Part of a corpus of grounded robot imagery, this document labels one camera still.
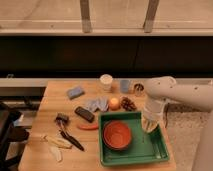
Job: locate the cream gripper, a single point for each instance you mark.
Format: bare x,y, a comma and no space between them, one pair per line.
148,125

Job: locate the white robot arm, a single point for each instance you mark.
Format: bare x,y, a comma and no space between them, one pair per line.
159,89

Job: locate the green plastic tray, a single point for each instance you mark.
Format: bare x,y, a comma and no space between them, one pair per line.
153,150

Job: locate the brown grape bunch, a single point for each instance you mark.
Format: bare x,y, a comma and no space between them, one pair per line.
128,104

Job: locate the orange bowl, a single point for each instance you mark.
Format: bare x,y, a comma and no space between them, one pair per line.
116,135

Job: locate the orange fruit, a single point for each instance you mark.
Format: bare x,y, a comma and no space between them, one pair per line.
114,103

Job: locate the blue plastic cup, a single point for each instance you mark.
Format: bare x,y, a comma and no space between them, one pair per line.
125,86

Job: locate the grey blue cloth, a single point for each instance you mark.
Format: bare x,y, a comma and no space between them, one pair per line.
100,103

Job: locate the white paper cup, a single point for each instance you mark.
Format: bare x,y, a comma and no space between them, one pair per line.
106,82

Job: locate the red chili pepper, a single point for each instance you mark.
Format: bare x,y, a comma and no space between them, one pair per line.
88,127

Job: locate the black rectangular case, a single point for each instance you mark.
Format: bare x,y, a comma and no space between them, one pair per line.
87,115

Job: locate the blue sponge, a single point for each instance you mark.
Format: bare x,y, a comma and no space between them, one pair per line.
75,92

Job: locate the black spatula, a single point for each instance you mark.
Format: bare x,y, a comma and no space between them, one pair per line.
72,140

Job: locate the yellow banana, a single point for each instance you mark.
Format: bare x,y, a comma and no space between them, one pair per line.
59,142

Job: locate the pale wooden spoon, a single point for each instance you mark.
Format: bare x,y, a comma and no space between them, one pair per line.
56,153

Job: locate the black chair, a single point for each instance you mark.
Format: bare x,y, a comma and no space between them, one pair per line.
9,133

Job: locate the black handled brush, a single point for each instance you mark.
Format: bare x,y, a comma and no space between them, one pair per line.
62,120

